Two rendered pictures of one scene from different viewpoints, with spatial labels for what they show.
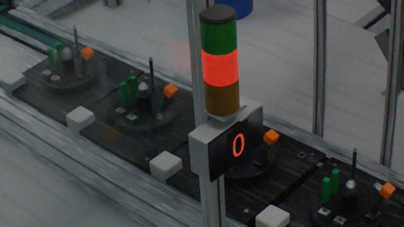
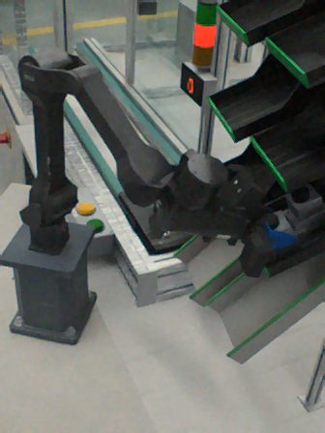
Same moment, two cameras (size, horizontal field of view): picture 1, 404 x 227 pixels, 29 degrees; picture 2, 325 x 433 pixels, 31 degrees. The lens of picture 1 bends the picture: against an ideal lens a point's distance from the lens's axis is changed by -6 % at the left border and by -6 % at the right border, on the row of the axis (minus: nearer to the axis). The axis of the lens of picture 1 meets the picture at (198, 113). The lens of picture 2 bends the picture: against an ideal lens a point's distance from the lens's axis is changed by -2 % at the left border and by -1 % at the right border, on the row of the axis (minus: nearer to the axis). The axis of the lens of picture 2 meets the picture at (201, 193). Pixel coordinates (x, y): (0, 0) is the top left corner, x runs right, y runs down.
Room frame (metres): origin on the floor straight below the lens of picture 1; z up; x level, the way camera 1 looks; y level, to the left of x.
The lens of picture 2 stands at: (1.40, -1.34, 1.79)
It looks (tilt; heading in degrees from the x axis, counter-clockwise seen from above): 34 degrees down; 106
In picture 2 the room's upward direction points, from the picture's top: 6 degrees clockwise
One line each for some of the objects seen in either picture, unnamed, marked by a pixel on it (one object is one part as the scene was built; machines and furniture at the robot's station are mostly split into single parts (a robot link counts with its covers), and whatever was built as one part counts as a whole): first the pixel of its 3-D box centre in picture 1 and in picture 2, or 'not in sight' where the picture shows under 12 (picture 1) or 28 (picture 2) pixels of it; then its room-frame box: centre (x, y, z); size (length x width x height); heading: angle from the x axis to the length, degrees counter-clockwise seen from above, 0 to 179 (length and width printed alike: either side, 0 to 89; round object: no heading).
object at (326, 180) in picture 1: (326, 190); not in sight; (1.06, -0.21, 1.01); 0.01 x 0.01 x 0.05; 46
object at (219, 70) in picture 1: (219, 62); (204, 33); (0.99, -0.03, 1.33); 0.05 x 0.05 x 0.05
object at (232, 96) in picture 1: (221, 91); (202, 53); (0.99, -0.03, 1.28); 0.05 x 0.05 x 0.05
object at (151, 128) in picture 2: not in sight; (144, 166); (0.85, -0.03, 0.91); 0.84 x 0.28 x 0.10; 136
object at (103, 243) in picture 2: not in sight; (86, 219); (0.83, -0.35, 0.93); 0.21 x 0.07 x 0.06; 136
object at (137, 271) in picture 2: not in sight; (87, 180); (0.74, -0.17, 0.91); 0.89 x 0.06 x 0.11; 136
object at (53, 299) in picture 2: not in sight; (51, 279); (0.89, -0.59, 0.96); 0.15 x 0.15 x 0.20; 10
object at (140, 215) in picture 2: (348, 217); (182, 213); (1.04, -0.25, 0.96); 0.24 x 0.24 x 0.02; 46
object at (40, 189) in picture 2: not in sight; (50, 141); (0.91, -0.60, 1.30); 0.07 x 0.06 x 0.32; 72
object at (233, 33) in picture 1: (218, 31); (206, 13); (0.99, -0.03, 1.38); 0.05 x 0.05 x 0.05
